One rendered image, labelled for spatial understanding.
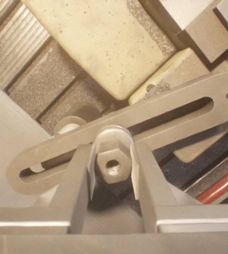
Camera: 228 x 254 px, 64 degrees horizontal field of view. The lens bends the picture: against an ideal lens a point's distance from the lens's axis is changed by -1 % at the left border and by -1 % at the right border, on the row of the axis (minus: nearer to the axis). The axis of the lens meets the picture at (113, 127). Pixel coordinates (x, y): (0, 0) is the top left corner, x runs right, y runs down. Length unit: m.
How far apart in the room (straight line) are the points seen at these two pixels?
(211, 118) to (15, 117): 0.49
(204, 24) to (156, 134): 0.12
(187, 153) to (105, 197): 0.41
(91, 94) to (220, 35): 0.30
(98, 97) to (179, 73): 0.26
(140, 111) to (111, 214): 0.50
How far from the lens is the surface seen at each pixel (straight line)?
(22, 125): 0.57
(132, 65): 0.25
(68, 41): 0.25
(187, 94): 0.20
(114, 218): 0.67
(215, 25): 0.22
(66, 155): 0.24
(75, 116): 0.31
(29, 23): 0.49
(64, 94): 0.47
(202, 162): 0.55
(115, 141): 0.15
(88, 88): 0.44
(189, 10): 0.22
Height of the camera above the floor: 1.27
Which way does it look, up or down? 75 degrees down
